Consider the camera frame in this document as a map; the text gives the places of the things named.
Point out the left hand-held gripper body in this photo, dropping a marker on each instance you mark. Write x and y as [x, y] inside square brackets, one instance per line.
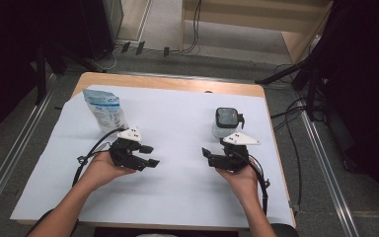
[125, 154]

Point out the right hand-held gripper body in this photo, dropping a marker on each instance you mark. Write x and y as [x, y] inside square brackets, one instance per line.
[235, 158]

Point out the glass jar with black lid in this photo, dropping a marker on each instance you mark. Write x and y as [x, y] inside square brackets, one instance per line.
[226, 118]

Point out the blue and white pouch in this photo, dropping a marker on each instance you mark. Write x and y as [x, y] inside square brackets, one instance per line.
[103, 108]

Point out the person's right hand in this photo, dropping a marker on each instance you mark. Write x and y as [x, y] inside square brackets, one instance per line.
[245, 186]

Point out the person's left hand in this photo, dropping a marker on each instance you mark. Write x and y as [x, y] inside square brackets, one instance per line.
[100, 171]

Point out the white table sheet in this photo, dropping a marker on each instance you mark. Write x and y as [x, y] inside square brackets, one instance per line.
[177, 191]

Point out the black tripod stand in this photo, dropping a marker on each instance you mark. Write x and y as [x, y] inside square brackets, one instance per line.
[276, 76]

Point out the black floor tape piece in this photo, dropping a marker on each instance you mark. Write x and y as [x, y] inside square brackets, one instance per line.
[140, 48]
[166, 51]
[125, 47]

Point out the black upright stand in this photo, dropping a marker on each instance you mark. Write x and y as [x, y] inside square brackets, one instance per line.
[41, 82]

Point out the grey metal cabinet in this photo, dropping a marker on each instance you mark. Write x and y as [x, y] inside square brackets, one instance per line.
[115, 19]

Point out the light wooden shelf unit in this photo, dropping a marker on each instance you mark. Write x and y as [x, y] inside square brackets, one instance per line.
[243, 23]

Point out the dark curtain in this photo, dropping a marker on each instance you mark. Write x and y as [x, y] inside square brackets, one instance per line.
[6, 39]
[368, 65]

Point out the metal floor rail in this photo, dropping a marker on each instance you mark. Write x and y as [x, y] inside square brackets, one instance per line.
[184, 77]
[329, 164]
[10, 158]

